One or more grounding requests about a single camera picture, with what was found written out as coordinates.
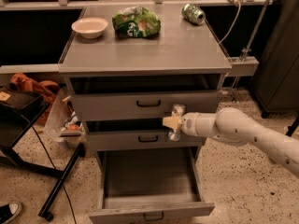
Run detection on grey drawer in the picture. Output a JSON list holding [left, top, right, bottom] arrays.
[[90, 147, 215, 224], [85, 118, 206, 151], [69, 75, 221, 121]]

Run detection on clear plastic bag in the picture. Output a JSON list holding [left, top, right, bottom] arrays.
[[44, 87, 86, 148]]

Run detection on black white sneaker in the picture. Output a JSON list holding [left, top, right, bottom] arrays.
[[0, 202, 22, 224]]

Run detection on orange bag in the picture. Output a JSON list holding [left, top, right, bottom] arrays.
[[10, 73, 60, 125]]

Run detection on green chip bag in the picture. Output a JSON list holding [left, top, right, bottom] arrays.
[[112, 6, 161, 38]]

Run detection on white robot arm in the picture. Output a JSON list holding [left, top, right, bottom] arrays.
[[163, 107, 299, 176]]

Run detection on grey bottom drawer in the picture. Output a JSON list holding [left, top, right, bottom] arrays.
[[90, 147, 215, 224]]

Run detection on green soda can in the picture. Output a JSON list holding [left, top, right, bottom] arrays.
[[181, 4, 206, 25]]

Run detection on grey top drawer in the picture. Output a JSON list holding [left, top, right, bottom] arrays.
[[69, 75, 221, 121]]

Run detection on black wheeled tripod base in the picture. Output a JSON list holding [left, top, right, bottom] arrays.
[[286, 116, 299, 136]]

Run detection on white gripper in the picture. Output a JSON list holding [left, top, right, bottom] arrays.
[[163, 113, 200, 136]]

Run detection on black floor cable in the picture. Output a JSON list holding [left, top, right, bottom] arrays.
[[31, 125, 78, 224]]

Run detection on grey drawer cabinet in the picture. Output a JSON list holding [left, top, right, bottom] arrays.
[[57, 2, 233, 161]]

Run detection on white power cable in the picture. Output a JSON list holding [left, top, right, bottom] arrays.
[[218, 1, 243, 46]]

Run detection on metal pole stand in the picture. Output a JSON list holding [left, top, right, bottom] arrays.
[[229, 0, 270, 103]]

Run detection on white bowl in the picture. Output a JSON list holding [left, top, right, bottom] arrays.
[[71, 17, 108, 39]]

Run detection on grey middle drawer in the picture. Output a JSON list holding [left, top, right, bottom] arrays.
[[85, 118, 206, 151]]

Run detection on dark grey side cabinet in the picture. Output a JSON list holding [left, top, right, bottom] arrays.
[[250, 0, 299, 118]]

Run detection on silver blue redbull can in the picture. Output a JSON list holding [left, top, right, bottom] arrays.
[[167, 104, 186, 141]]

